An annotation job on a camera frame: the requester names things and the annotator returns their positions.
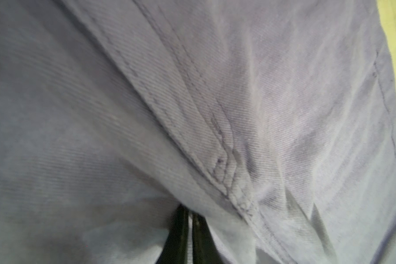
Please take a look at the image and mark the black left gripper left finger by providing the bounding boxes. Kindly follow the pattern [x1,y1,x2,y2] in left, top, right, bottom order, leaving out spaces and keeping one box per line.
[156,205,189,264]

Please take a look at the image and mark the purple trousers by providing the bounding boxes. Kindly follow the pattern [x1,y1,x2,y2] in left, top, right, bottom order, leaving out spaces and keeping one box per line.
[0,1,396,264]

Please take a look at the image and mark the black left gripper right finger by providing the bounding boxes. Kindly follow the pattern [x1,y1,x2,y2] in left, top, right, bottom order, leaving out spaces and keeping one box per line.
[192,212,223,264]

